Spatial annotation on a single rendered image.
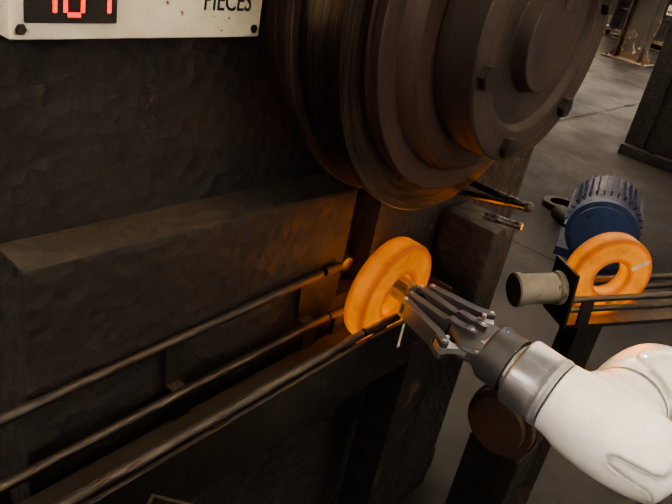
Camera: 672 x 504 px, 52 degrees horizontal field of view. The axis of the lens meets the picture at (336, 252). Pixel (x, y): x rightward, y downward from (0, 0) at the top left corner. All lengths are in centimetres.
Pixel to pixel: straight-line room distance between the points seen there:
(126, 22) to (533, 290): 81
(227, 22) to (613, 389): 57
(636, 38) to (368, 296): 899
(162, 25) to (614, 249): 86
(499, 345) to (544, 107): 29
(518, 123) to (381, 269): 25
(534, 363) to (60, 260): 53
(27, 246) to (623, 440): 63
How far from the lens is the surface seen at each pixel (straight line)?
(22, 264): 67
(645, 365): 95
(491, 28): 68
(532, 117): 85
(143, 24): 67
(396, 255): 91
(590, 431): 83
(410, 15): 68
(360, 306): 90
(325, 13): 67
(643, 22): 975
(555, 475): 196
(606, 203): 296
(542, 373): 85
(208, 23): 72
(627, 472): 83
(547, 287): 124
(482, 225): 110
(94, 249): 69
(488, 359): 87
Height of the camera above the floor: 121
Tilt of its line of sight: 27 degrees down
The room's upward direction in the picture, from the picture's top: 12 degrees clockwise
